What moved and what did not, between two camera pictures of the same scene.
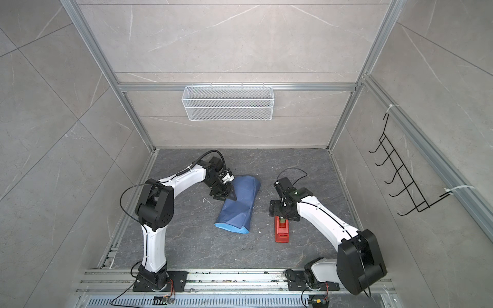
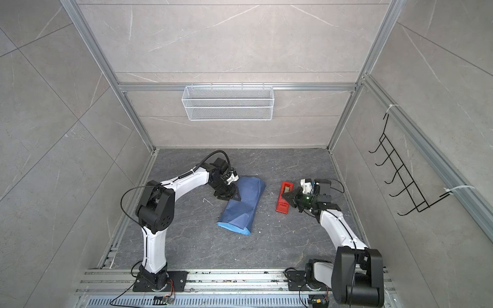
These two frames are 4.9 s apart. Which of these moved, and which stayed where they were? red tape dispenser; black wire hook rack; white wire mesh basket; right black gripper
Moved: right black gripper; red tape dispenser
Stayed: black wire hook rack; white wire mesh basket
